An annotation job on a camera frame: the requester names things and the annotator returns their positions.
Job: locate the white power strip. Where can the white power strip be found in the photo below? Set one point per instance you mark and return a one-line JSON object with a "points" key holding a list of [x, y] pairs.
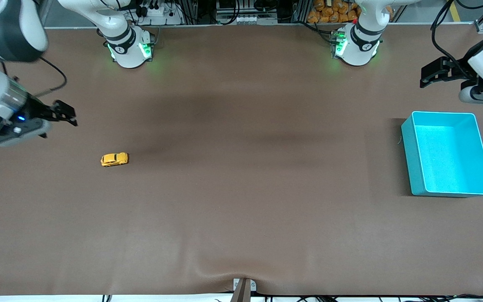
{"points": [[157, 16]]}

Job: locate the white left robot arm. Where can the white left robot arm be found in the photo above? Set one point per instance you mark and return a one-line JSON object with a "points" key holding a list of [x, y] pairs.
{"points": [[359, 46]]}

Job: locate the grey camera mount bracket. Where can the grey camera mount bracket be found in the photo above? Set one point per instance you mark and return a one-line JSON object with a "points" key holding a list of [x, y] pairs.
{"points": [[243, 289]]}

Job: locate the brown table mat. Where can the brown table mat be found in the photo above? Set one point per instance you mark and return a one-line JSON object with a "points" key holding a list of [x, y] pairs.
{"points": [[241, 188]]}

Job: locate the teal plastic storage bin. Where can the teal plastic storage bin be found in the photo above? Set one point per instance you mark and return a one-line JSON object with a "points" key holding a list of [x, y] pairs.
{"points": [[451, 155]]}

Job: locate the green lit controller board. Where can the green lit controller board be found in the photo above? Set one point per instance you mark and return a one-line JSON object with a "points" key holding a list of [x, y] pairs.
{"points": [[338, 44]]}

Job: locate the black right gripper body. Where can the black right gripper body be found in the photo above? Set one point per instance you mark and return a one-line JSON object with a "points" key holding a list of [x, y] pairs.
{"points": [[37, 110]]}

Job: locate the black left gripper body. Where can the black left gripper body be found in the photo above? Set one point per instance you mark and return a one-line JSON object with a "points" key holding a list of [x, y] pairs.
{"points": [[460, 69]]}

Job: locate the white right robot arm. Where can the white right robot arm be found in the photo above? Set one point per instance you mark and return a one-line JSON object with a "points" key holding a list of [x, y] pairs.
{"points": [[128, 50]]}

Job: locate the bag of orange items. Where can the bag of orange items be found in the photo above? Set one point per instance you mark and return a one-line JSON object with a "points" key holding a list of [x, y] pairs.
{"points": [[333, 11]]}

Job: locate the yellow beetle toy car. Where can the yellow beetle toy car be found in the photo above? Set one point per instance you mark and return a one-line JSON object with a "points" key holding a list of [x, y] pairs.
{"points": [[115, 159]]}

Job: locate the white connector block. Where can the white connector block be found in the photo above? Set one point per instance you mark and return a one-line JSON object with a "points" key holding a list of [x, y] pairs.
{"points": [[252, 19]]}

